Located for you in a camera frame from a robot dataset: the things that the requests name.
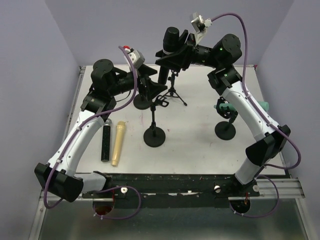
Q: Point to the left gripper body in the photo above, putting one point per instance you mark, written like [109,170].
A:
[142,89]

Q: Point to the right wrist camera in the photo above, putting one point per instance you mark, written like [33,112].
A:
[200,26]

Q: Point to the small black microphone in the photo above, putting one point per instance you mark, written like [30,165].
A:
[170,45]

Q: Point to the black mounting rail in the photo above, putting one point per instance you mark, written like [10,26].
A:
[163,191]

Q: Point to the right round base stand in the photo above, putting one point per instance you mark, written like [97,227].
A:
[225,130]

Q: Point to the edge microphone stand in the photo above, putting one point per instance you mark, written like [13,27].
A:
[154,136]

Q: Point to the black tripod microphone stand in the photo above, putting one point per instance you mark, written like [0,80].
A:
[172,92]

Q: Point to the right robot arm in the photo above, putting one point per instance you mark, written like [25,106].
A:
[270,137]

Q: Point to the gold microphone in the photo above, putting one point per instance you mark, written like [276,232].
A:
[118,144]

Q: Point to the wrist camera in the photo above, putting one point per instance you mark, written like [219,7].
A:
[136,57]
[200,26]

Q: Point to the round base microphone stand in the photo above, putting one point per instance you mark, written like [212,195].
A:
[141,102]

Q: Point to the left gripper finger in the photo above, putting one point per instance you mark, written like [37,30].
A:
[154,89]
[145,70]

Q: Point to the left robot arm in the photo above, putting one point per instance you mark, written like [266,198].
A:
[58,176]

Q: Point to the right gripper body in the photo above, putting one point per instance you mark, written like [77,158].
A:
[191,44]

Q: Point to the black glitter microphone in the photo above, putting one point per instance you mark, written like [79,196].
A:
[106,141]

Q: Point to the teal microphone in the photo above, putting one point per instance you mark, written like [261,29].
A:
[224,106]

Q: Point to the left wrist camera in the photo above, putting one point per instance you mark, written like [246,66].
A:
[136,57]

